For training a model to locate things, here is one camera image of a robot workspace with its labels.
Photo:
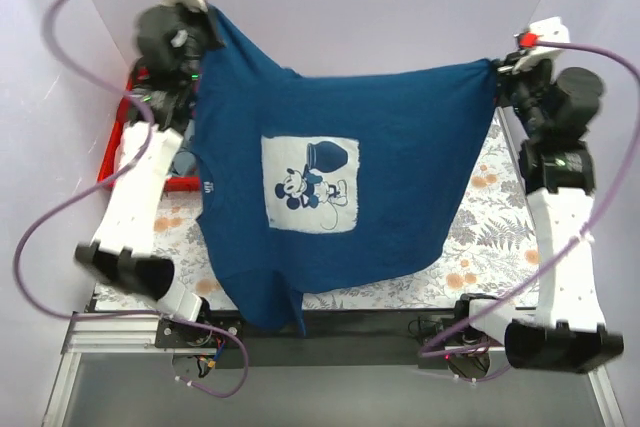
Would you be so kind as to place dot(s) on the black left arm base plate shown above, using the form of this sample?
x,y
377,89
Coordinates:
x,y
175,335

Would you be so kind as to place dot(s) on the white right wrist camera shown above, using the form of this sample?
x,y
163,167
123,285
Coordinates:
x,y
543,39

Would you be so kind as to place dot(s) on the blue Mickey Mouse t-shirt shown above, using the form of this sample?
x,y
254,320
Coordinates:
x,y
313,184

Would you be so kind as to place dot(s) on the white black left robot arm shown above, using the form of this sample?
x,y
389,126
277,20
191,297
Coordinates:
x,y
120,253

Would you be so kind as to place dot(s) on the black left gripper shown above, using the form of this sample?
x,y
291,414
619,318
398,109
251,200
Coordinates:
x,y
203,27

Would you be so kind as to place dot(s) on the aluminium frame rail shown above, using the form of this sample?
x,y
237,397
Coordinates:
x,y
356,368

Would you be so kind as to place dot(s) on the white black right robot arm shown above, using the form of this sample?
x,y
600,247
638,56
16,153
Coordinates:
x,y
567,331

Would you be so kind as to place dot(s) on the red plastic bin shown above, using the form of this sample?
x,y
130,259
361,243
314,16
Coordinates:
x,y
113,153

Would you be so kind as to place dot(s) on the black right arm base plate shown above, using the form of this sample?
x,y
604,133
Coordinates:
x,y
424,329

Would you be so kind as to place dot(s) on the light blue t-shirt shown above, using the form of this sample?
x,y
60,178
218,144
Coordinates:
x,y
183,164

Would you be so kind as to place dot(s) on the floral patterned table mat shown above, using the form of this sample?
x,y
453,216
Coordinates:
x,y
490,249

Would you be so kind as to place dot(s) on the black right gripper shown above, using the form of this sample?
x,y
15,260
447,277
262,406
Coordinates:
x,y
511,69

